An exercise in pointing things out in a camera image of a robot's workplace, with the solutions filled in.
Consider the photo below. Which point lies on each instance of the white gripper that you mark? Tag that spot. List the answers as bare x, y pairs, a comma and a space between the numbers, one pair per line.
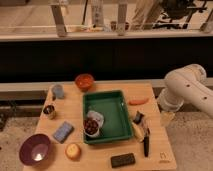
166, 118

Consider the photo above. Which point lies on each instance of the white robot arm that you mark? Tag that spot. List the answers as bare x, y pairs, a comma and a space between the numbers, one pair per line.
184, 84

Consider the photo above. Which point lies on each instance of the orange bowl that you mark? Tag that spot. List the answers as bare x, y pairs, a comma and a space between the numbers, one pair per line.
84, 82

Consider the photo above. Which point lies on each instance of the purple bowl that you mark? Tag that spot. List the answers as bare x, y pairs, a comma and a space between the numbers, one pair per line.
34, 149

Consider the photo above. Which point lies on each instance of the small dark blue object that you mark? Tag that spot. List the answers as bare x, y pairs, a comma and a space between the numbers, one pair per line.
138, 117

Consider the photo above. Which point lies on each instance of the yellow banana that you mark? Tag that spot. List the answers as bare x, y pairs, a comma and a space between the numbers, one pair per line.
137, 132

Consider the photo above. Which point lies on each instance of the orange carrot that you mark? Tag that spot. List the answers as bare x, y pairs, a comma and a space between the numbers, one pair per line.
138, 101

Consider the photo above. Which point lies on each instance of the green plastic tray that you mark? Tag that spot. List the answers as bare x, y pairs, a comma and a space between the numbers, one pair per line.
112, 105

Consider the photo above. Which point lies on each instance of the black rectangular block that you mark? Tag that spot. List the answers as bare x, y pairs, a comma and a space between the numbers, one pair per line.
122, 160

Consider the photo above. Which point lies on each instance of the round yellow pastry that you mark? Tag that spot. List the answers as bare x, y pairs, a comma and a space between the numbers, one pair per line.
73, 151

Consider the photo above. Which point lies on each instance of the blue sponge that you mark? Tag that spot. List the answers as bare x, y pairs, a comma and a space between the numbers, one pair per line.
63, 132

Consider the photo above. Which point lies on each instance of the light blue cup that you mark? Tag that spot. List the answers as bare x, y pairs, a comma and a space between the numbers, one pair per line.
57, 91

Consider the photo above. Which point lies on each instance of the small metal can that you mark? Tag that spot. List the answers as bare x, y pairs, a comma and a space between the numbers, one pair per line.
49, 111

